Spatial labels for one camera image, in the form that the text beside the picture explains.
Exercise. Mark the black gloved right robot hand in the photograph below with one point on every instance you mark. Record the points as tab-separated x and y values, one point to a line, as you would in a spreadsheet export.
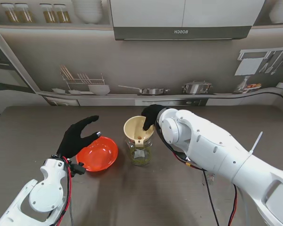
152	115

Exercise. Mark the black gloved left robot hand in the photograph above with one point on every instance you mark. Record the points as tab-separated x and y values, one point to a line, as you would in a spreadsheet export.
72	141

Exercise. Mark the beige plastic funnel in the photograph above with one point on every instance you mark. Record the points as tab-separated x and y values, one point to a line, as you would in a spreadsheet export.
134	127

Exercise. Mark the orange plastic bowl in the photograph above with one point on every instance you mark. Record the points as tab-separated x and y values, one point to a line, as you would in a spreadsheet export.
99	155

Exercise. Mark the green mung beans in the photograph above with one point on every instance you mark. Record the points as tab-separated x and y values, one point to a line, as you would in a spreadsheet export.
134	161

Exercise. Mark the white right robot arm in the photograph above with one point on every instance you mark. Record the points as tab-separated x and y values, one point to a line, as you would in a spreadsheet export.
214	146

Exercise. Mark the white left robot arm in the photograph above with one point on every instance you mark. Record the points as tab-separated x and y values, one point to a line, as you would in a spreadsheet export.
47	190

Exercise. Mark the clear glass jar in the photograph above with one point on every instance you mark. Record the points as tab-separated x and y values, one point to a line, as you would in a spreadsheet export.
141	155

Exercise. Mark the printed kitchen backdrop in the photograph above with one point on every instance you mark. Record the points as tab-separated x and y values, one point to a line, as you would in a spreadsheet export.
141	66

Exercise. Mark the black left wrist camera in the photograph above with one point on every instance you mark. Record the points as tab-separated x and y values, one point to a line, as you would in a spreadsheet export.
78	169

